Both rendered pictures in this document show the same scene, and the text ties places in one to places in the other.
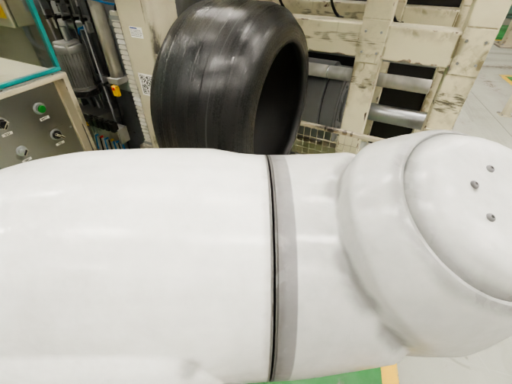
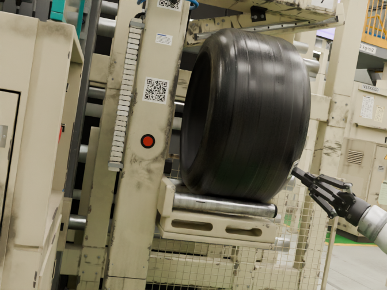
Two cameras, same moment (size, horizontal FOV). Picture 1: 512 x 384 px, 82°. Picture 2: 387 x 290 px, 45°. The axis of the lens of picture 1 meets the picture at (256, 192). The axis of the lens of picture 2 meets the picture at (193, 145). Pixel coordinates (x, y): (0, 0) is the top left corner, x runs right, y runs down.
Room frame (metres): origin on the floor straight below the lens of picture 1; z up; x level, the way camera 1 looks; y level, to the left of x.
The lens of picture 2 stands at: (-0.24, 1.17, 1.15)
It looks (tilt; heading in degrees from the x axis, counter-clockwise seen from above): 3 degrees down; 321
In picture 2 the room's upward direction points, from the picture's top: 9 degrees clockwise
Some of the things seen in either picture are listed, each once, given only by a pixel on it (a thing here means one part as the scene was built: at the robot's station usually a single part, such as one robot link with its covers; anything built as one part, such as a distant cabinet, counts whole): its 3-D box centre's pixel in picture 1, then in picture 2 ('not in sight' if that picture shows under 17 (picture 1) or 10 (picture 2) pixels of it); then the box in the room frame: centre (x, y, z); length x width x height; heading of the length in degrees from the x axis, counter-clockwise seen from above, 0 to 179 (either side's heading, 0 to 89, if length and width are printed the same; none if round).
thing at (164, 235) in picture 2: not in sight; (206, 225); (0.94, 0.09, 0.80); 0.37 x 0.36 x 0.02; 153
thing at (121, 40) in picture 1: (139, 86); (126, 95); (1.05, 0.42, 1.19); 0.05 x 0.04 x 0.48; 153
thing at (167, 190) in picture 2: not in sight; (160, 189); (1.02, 0.25, 0.90); 0.40 x 0.03 x 0.10; 153
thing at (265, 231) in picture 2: not in sight; (218, 225); (0.82, 0.16, 0.84); 0.36 x 0.09 x 0.06; 63
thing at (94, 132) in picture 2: not in sight; (84, 211); (1.86, 0.08, 0.61); 0.33 x 0.06 x 0.86; 153
